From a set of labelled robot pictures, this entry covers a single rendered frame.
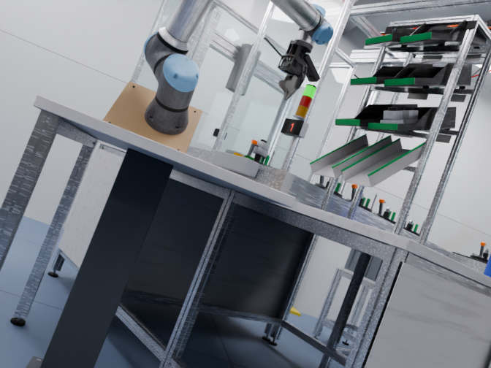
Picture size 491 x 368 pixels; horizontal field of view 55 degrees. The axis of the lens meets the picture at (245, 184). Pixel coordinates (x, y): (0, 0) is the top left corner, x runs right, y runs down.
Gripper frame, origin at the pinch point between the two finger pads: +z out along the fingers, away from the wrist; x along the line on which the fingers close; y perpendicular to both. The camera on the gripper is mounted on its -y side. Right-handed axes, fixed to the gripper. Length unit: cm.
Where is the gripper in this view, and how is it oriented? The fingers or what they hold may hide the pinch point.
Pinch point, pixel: (288, 97)
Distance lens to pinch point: 180.1
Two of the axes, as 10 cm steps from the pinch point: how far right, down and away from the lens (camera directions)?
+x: 6.0, 2.0, -7.7
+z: -3.6, 9.3, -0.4
